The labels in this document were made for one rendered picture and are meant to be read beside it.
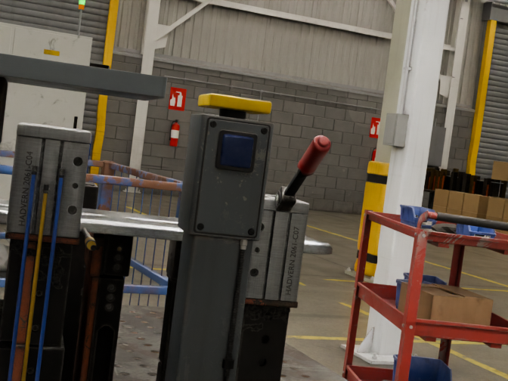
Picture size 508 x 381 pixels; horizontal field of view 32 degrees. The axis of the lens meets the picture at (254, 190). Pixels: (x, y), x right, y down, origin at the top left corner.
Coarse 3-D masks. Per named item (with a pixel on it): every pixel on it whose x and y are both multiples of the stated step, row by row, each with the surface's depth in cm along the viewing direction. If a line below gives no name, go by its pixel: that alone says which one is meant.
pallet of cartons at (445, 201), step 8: (440, 192) 1558; (448, 192) 1538; (456, 192) 1520; (440, 200) 1556; (448, 200) 1537; (456, 200) 1518; (464, 200) 1499; (472, 200) 1480; (480, 200) 1467; (432, 208) 1574; (440, 208) 1554; (448, 208) 1534; (456, 208) 1516; (464, 208) 1497; (472, 208) 1479; (480, 208) 1469; (472, 216) 1476; (480, 216) 1471
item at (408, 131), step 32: (416, 0) 488; (448, 0) 488; (416, 32) 489; (416, 64) 486; (416, 96) 486; (416, 128) 488; (416, 160) 490; (416, 192) 492; (384, 256) 497; (384, 320) 493; (384, 352) 495
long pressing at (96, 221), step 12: (0, 204) 113; (0, 216) 103; (84, 216) 111; (96, 216) 113; (108, 216) 115; (120, 216) 117; (132, 216) 119; (144, 216) 121; (156, 216) 123; (96, 228) 106; (108, 228) 106; (120, 228) 106; (132, 228) 107; (144, 228) 107; (156, 228) 107; (168, 228) 108; (180, 228) 108; (180, 240) 108; (312, 240) 114; (312, 252) 113; (324, 252) 114
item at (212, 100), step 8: (200, 96) 85; (208, 96) 81; (216, 96) 80; (224, 96) 81; (232, 96) 81; (200, 104) 84; (208, 104) 81; (216, 104) 80; (224, 104) 81; (232, 104) 81; (240, 104) 81; (248, 104) 81; (256, 104) 81; (264, 104) 81; (224, 112) 83; (232, 112) 83; (240, 112) 83; (248, 112) 84; (256, 112) 82; (264, 112) 82
